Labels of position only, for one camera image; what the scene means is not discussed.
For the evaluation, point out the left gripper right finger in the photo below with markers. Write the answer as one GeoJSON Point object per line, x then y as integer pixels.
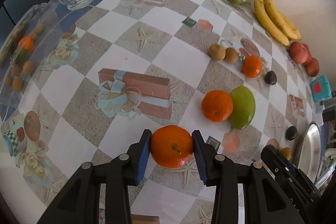
{"type": "Point", "coordinates": [264, 200]}

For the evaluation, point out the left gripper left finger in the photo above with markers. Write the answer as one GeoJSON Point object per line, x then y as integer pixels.
{"type": "Point", "coordinates": [78, 201]}

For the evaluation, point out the orange tangerine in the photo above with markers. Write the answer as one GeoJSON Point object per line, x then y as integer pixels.
{"type": "Point", "coordinates": [171, 146]}
{"type": "Point", "coordinates": [252, 66]}
{"type": "Point", "coordinates": [217, 106]}

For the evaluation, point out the brown kiwi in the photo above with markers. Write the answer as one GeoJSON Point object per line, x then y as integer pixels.
{"type": "Point", "coordinates": [217, 52]}
{"type": "Point", "coordinates": [231, 56]}

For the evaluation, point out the silver metal tray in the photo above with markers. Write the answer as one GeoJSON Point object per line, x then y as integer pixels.
{"type": "Point", "coordinates": [310, 155]}

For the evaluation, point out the dark avocado lower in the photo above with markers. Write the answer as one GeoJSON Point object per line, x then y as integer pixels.
{"type": "Point", "coordinates": [291, 133]}

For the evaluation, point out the dark avocado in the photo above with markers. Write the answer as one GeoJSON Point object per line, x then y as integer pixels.
{"type": "Point", "coordinates": [270, 78]}
{"type": "Point", "coordinates": [291, 133]}

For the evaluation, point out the green mango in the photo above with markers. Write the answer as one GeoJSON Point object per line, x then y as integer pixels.
{"type": "Point", "coordinates": [244, 107]}

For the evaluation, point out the teal plastic box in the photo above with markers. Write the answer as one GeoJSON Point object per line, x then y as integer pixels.
{"type": "Point", "coordinates": [321, 89]}

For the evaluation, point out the dark avocado upper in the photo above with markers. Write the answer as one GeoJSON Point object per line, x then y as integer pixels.
{"type": "Point", "coordinates": [270, 78]}

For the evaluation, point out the red apple rear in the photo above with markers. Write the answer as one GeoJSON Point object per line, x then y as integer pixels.
{"type": "Point", "coordinates": [312, 68]}

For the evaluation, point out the red apple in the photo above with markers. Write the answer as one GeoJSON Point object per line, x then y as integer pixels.
{"type": "Point", "coordinates": [298, 52]}
{"type": "Point", "coordinates": [312, 68]}
{"type": "Point", "coordinates": [309, 57]}

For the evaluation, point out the red apple middle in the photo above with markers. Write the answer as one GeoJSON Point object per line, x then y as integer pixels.
{"type": "Point", "coordinates": [309, 57]}

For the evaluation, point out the red apple front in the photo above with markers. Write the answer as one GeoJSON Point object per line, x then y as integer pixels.
{"type": "Point", "coordinates": [298, 52]}

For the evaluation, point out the clear plastic fruit container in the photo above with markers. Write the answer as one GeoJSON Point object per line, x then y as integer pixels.
{"type": "Point", "coordinates": [27, 45]}

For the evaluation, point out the yellow banana bunch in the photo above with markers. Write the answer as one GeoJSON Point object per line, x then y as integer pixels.
{"type": "Point", "coordinates": [278, 26]}

